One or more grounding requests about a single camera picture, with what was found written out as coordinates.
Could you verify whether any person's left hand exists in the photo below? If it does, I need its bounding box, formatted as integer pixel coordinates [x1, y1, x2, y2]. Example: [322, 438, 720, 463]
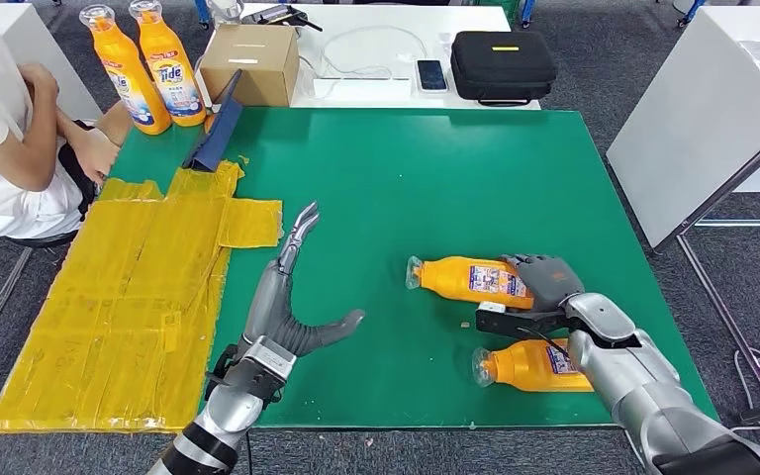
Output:
[68, 128, 123, 189]

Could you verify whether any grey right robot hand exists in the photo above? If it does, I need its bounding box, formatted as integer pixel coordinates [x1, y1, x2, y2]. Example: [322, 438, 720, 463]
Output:
[500, 253, 587, 314]

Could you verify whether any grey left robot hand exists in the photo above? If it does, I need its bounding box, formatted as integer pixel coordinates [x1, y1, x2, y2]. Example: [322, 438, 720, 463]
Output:
[242, 201, 367, 359]

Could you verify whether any person's right hand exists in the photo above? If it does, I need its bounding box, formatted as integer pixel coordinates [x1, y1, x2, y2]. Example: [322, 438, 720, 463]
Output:
[18, 61, 60, 100]

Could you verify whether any orange detergent bottle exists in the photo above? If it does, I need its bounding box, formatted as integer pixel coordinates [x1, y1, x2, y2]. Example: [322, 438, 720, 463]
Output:
[471, 338, 596, 394]
[79, 4, 173, 137]
[129, 0, 208, 129]
[405, 255, 535, 312]

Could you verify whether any black stool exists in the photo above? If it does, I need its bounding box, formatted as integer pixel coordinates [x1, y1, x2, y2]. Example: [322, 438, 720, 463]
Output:
[0, 229, 76, 382]

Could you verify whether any dark blue folder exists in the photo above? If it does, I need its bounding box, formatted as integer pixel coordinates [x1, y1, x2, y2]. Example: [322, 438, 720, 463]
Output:
[181, 69, 243, 174]

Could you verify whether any yellow taped sheet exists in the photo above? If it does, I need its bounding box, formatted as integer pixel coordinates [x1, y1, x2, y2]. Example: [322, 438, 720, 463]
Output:
[0, 161, 284, 435]

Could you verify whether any green table mat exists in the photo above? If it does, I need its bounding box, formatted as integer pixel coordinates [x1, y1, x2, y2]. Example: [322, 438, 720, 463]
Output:
[107, 108, 722, 431]

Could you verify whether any brown cardboard box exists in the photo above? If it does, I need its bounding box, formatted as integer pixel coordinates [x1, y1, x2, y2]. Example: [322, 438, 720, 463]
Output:
[199, 23, 301, 109]

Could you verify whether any black carry case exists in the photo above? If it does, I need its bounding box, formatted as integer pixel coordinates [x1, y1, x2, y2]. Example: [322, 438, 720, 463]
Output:
[450, 30, 559, 108]

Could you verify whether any white side table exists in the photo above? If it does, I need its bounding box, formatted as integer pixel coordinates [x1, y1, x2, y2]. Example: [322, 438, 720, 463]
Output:
[606, 0, 760, 425]

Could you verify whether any black handheld device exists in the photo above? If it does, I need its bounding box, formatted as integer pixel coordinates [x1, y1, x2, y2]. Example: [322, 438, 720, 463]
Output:
[243, 3, 325, 33]

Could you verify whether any smartphone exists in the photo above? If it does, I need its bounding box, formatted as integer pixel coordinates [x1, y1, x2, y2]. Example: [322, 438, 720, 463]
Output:
[416, 58, 450, 94]

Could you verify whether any green plastic crate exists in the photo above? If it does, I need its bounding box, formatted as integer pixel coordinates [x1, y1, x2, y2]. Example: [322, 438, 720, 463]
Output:
[476, 0, 522, 24]

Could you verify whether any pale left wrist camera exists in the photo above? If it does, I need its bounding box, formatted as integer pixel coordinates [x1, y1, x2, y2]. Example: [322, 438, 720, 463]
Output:
[236, 335, 297, 383]

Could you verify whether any black right camera bracket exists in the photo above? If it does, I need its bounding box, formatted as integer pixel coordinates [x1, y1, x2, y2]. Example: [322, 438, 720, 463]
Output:
[474, 308, 571, 343]

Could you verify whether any black camera bracket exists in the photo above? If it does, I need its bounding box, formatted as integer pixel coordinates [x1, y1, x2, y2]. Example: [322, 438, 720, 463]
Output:
[474, 308, 571, 343]
[205, 345, 284, 405]

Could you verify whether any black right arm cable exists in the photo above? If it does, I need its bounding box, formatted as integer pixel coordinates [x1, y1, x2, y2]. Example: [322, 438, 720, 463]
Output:
[516, 326, 573, 360]

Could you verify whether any black left camera bracket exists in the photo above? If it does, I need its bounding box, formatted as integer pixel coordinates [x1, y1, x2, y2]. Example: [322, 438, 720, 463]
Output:
[205, 345, 284, 405]

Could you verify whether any white cable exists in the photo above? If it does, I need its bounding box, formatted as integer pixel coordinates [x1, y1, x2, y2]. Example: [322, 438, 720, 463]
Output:
[298, 24, 431, 82]

